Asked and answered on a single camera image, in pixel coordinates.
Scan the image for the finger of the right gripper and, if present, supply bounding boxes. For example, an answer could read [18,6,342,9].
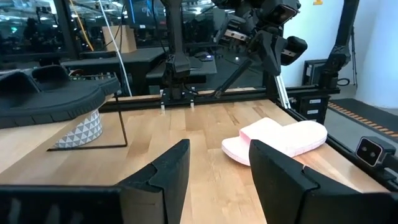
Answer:
[249,30,276,76]
[270,34,287,77]

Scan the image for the white triangle pattern plant pot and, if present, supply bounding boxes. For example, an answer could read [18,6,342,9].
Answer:
[54,108,103,149]

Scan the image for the wooden shelf black metal legs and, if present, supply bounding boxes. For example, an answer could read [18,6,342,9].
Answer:
[0,73,129,175]

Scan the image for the black mat orange stripes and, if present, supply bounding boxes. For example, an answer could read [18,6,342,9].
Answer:
[328,98,398,139]

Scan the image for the black table-level camera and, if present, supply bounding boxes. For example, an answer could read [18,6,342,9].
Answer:
[355,136,397,169]

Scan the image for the black controller box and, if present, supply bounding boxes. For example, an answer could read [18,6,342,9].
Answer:
[298,95,331,124]

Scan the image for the black slide sandal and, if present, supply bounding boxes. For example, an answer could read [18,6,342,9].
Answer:
[0,70,106,130]
[30,64,122,97]

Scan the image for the black aluminium table frame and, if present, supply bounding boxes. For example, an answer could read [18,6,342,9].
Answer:
[99,0,398,192]

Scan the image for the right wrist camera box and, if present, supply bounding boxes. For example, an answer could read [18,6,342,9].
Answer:
[260,0,302,26]

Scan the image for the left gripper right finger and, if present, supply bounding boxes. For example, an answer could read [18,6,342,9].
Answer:
[248,139,398,224]

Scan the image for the monitor with blue screen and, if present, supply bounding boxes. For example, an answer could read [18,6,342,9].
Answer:
[126,0,169,30]

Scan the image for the pink slide sandal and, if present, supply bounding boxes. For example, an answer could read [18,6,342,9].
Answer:
[221,117,328,167]

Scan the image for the silver metal bracket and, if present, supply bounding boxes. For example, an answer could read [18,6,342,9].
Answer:
[274,74,292,110]

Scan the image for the brown cardboard box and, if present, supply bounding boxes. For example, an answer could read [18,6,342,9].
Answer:
[101,24,137,54]

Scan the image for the yellow cable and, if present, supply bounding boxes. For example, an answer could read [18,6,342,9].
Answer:
[68,0,95,52]

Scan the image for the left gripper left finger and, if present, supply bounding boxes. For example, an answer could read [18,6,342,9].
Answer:
[0,139,191,224]

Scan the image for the white cable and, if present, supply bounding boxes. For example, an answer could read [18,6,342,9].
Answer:
[98,0,133,96]

